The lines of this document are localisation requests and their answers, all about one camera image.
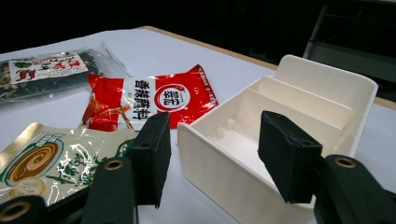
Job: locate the clear packet of dark greens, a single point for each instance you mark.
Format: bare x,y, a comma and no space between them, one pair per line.
46,81

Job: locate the white divided plastic box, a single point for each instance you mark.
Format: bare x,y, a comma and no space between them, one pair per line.
236,183

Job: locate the gold and green packet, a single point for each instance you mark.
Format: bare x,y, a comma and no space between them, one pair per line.
62,155

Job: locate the grey metal stand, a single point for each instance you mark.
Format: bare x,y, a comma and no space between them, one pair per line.
342,56

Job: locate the red and white seasoning packet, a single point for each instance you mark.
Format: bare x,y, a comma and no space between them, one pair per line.
186,99

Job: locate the white table mat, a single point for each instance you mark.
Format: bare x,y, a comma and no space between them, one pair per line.
162,53

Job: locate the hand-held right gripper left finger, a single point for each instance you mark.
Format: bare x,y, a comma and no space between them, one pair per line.
151,155

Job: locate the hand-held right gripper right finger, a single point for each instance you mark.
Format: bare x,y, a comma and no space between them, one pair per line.
289,158

